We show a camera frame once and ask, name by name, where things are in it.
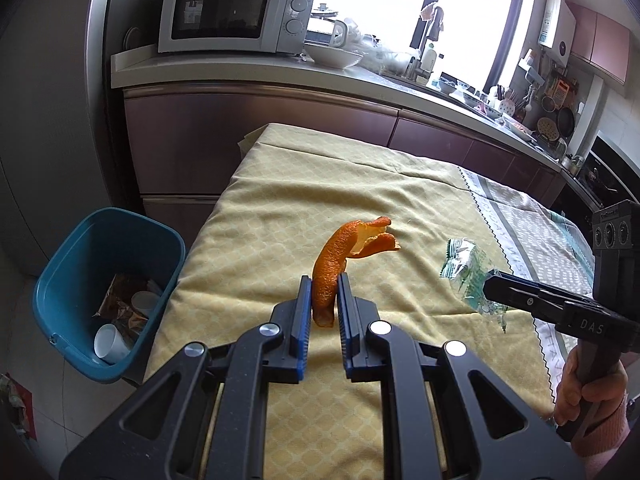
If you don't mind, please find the person's right hand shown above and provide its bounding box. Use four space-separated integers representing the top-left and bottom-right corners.
553 346 629 426

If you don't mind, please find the pile of clear plastic bags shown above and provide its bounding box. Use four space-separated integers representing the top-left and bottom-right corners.
345 16 422 79

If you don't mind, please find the orange peel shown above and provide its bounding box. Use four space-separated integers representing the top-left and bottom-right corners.
311 215 402 329

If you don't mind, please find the red packet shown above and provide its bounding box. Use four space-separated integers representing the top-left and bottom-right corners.
0 372 40 444

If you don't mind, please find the white water heater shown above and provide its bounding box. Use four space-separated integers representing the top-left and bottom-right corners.
539 0 577 67

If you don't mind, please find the blue printed paper cup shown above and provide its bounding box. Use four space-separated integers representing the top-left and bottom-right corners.
94 323 134 364

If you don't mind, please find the kitchen counter cabinet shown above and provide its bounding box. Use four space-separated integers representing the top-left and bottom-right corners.
110 45 567 261

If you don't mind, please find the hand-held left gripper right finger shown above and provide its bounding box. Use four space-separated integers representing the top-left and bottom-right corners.
336 273 590 480

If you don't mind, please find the wall utensil rack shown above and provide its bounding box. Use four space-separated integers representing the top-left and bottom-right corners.
517 50 587 157

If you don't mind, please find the blue trash bin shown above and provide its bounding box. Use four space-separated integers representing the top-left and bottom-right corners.
32 207 186 385

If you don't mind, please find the brown snack wrapper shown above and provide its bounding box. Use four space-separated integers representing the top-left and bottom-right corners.
94 272 157 342

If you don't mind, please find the steel kitchen faucet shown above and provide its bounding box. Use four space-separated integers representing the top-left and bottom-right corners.
417 5 447 84

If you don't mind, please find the pink wall cabinet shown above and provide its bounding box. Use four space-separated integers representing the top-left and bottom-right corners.
567 0 632 87

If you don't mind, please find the white microwave oven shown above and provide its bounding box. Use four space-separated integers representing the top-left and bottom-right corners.
158 0 318 56

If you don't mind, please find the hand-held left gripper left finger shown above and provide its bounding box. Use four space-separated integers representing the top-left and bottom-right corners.
58 275 313 480

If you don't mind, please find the green clear candy wrapper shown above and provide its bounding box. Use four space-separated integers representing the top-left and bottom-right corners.
438 237 507 322

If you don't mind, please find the grey refrigerator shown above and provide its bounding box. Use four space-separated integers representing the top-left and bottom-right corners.
0 0 133 286

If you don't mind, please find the large kitchen window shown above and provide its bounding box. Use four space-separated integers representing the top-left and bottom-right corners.
305 0 532 93

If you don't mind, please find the grey patterned cloth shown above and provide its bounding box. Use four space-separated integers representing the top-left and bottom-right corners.
457 165 602 405

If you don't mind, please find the black built-in oven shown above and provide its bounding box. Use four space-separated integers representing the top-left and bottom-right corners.
560 130 640 241

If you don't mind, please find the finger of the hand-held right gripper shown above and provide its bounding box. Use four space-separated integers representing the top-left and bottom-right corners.
482 270 597 322

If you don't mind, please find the wide white bowl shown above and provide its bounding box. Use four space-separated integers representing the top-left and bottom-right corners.
304 42 364 70

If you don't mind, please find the yellow tablecloth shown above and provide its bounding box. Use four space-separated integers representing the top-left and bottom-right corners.
144 122 560 480

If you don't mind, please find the person's right forearm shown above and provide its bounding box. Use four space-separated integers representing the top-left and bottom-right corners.
570 392 632 459

